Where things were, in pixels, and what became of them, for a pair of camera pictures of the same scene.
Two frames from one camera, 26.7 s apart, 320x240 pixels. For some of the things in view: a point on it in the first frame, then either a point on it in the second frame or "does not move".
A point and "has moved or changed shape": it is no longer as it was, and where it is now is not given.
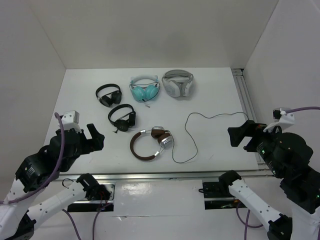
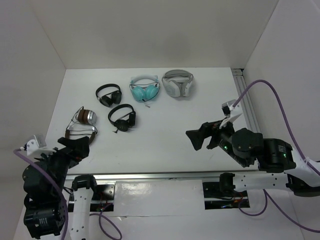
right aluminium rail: (248, 105) does not move
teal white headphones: (144, 87) does not move
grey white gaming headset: (178, 83) does not move
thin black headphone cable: (191, 136) has moved or changed shape
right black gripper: (251, 127) -> (208, 128)
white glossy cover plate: (158, 198) does not move
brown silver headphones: (164, 137) -> (82, 124)
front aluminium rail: (204, 175) does not move
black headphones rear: (109, 94) does not move
